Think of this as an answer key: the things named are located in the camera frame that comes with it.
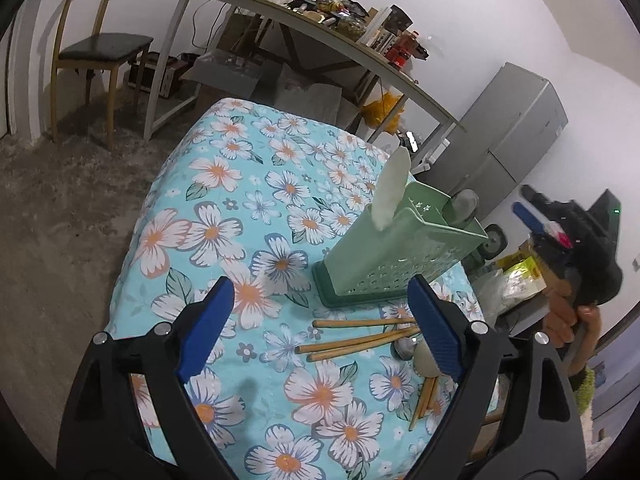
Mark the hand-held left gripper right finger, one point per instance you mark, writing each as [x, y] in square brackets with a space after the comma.
[437, 330]

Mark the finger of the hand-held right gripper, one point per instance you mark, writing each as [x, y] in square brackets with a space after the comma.
[535, 196]
[525, 216]

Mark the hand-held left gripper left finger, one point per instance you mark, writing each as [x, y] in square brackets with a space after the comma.
[207, 330]

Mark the white ceramic spoon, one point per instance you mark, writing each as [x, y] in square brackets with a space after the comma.
[427, 360]
[392, 190]

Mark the wooden chopstick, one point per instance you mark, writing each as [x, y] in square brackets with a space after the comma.
[350, 341]
[420, 405]
[360, 323]
[429, 397]
[350, 351]

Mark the green plastic utensil holder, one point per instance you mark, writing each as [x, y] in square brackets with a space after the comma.
[400, 260]

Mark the person's right forearm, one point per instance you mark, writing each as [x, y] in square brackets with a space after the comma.
[585, 375]

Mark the person's right hand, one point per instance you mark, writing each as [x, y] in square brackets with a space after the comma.
[560, 315]

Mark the yellow green rice bag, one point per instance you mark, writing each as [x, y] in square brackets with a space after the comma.
[525, 275]

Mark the clear plastic bag of vegetables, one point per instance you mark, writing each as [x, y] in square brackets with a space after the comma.
[492, 295]

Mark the grey refrigerator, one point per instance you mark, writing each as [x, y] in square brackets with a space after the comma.
[510, 125]

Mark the floral turquoise tablecloth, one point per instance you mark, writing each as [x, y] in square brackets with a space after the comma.
[225, 185]

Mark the yellow plastic bag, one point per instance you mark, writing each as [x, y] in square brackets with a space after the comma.
[382, 110]

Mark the red drink bottle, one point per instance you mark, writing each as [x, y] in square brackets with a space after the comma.
[400, 52]

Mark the black box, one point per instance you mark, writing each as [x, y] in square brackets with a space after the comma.
[401, 17]

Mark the glass jar of dried goods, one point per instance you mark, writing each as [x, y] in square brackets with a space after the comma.
[355, 27]

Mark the white plastic bags under table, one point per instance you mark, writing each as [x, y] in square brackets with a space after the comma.
[310, 95]

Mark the cardboard box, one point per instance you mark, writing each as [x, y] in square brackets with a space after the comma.
[225, 72]

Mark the wooden chair with dark seat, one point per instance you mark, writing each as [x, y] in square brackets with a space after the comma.
[100, 42]

